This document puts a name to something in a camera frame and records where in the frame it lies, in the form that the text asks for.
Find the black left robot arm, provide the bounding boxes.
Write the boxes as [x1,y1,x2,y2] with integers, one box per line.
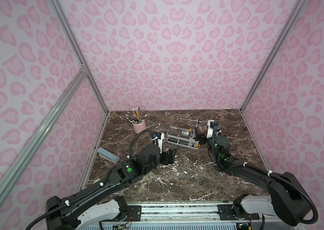
[26,129,176,230]

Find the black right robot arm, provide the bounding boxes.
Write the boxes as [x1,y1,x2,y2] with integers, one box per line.
[194,120,319,226]

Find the cream toothbrush holder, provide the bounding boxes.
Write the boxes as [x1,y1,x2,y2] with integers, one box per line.
[167,126,200,150]

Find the pink metal pencil bucket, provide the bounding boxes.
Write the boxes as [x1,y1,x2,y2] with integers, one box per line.
[132,120,146,134]

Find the bundle of coloured pencils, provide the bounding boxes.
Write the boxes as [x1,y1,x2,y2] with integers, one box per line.
[126,107,145,124]

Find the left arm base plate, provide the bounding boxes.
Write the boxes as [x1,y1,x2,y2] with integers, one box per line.
[112,206,142,221]

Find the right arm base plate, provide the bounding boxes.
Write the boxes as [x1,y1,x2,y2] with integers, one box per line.
[217,204,260,221]

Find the aluminium front rail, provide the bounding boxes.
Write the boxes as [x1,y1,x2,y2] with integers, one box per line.
[55,201,309,230]

